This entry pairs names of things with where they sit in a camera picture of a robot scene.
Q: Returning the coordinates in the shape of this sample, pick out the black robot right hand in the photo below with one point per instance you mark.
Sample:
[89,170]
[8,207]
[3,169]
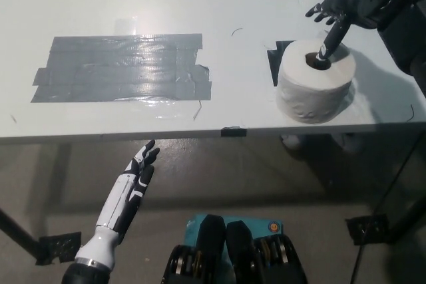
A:
[346,6]

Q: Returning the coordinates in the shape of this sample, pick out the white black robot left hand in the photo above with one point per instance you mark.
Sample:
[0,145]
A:
[116,204]

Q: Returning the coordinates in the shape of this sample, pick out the white toilet paper roll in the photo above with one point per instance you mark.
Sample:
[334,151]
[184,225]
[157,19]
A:
[306,97]

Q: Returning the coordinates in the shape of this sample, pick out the black teal robot torso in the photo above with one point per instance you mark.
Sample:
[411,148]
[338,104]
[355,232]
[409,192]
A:
[239,250]

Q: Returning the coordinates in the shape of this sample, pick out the black tape square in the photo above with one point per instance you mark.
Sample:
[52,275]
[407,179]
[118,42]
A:
[274,64]

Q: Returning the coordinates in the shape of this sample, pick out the small black tape piece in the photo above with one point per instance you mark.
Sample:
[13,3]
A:
[233,132]

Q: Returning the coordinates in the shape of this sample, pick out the white shoe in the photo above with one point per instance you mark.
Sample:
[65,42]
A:
[289,141]

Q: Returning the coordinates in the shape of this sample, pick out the grey duct tape patch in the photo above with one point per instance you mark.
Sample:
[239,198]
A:
[116,69]

